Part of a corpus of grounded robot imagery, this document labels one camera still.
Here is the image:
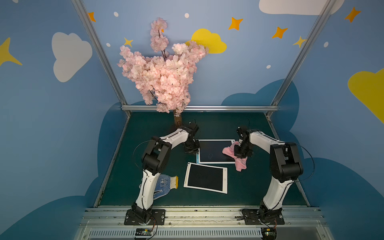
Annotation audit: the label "pink cloth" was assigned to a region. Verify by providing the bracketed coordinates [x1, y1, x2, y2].
[222, 141, 248, 172]

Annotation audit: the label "white drawing tablet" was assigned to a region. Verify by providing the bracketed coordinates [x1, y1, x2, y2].
[196, 139, 235, 165]
[184, 163, 228, 194]

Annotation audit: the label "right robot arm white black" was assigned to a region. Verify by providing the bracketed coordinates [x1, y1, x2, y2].
[234, 127, 304, 224]

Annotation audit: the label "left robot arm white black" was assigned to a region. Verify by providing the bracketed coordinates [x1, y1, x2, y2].
[126, 123, 200, 225]

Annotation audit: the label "blue dotted work glove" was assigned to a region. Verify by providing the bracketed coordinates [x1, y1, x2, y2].
[153, 174, 179, 200]

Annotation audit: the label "pink cherry blossom tree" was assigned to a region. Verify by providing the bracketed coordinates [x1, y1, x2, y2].
[118, 18, 209, 127]

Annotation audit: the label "right green circuit board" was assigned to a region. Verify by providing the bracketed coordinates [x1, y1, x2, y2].
[261, 228, 277, 240]

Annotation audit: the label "green circuit board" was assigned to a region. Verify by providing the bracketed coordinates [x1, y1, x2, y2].
[134, 229, 153, 239]
[261, 228, 277, 240]

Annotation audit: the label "left green circuit board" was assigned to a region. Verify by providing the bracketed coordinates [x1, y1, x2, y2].
[134, 229, 153, 239]

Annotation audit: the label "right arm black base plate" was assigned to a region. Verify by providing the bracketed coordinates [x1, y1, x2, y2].
[241, 208, 285, 226]

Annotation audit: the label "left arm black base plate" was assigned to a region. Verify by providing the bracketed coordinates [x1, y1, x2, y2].
[124, 209, 166, 226]

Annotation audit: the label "aluminium front mounting rail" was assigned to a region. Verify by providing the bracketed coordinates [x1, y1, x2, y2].
[74, 206, 334, 240]

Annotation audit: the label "aluminium frame rails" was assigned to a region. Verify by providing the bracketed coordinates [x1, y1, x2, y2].
[71, 0, 338, 208]

